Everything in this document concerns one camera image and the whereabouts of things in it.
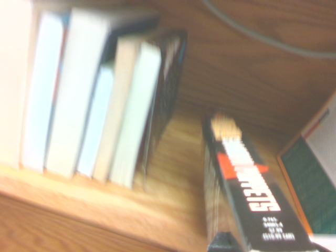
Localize paperback book beige pages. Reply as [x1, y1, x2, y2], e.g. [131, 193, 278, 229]
[92, 36, 140, 182]

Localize dark-cover paperback book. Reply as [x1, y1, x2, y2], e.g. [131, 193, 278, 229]
[143, 30, 188, 193]

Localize large paperback book white pages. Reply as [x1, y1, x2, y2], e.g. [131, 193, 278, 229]
[44, 7, 112, 177]

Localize thick black-spine paperback book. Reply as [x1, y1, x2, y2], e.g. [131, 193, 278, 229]
[201, 111, 320, 252]

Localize small paperback book white pages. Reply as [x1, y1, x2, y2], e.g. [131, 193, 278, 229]
[75, 65, 115, 179]

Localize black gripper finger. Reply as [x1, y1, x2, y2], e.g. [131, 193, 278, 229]
[207, 231, 240, 252]

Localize paperback book orange-brown edge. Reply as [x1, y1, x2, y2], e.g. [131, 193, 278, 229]
[276, 90, 336, 237]

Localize wooden bookshelf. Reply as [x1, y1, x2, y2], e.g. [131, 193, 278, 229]
[0, 0, 336, 252]

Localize paperback book bluish-white pages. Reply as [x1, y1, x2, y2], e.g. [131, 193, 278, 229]
[22, 11, 67, 173]

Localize paperback book cream pages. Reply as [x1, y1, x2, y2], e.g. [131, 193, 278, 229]
[0, 0, 35, 169]

